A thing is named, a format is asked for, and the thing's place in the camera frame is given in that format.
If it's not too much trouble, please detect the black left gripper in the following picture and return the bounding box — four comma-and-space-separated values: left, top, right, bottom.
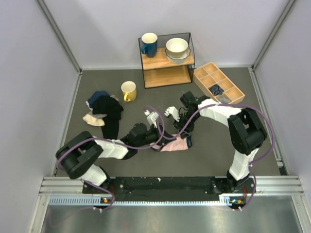
137, 123, 176, 148

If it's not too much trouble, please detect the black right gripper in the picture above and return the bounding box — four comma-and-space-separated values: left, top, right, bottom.
173, 111, 200, 139

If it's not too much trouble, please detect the pink underwear navy trim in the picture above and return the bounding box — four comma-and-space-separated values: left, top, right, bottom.
152, 136, 192, 152

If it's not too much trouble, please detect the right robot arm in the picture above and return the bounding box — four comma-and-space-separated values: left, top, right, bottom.
165, 92, 267, 194

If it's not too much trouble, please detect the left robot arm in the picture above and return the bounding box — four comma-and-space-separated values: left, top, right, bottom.
55, 123, 165, 193

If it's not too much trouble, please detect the grey rolled underwear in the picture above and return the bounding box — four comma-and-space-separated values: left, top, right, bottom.
217, 96, 231, 104

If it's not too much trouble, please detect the navy striped rolled underwear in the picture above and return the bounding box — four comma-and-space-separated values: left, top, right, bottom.
209, 84, 224, 96

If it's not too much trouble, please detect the wooden compartment tray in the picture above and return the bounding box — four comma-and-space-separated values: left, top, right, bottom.
193, 62, 245, 104

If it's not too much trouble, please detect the yellow mug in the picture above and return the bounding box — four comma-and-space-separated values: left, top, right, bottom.
121, 81, 137, 102

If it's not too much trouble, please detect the black garment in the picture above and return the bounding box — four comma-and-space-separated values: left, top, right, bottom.
92, 96, 123, 139

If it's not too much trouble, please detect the white scalloped bowl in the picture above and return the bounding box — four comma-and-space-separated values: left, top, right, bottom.
165, 47, 191, 64

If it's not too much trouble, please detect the cream garment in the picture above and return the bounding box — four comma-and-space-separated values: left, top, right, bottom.
83, 112, 106, 127

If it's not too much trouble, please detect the navy blue garment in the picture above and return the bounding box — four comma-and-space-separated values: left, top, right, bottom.
86, 90, 110, 109

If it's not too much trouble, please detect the cream ceramic bowl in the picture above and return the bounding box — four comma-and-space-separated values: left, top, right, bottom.
166, 38, 189, 58

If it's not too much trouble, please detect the dark blue mug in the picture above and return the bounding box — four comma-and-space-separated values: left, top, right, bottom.
141, 33, 158, 58

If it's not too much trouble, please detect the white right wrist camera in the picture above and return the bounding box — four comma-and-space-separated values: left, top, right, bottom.
164, 106, 180, 122

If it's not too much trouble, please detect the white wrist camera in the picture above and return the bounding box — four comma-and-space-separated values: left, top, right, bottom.
164, 106, 180, 122
144, 110, 159, 128

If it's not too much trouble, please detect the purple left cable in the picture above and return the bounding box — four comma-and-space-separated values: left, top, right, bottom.
48, 105, 178, 229

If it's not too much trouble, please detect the purple cable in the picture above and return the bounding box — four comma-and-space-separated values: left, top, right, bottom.
173, 103, 275, 211
48, 105, 178, 229

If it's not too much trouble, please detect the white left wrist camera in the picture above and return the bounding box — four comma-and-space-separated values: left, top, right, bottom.
144, 110, 159, 128

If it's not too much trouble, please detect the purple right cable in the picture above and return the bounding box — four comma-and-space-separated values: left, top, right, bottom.
173, 103, 275, 211

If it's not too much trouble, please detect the black wire wooden shelf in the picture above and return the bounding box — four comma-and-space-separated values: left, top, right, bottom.
140, 32, 195, 88

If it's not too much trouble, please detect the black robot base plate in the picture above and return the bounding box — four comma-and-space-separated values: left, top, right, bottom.
98, 177, 255, 195

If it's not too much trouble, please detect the grey slotted cable duct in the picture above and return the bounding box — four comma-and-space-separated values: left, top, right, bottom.
48, 194, 246, 207

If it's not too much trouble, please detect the aluminium frame rail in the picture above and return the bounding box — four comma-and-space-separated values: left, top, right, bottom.
39, 176, 304, 196

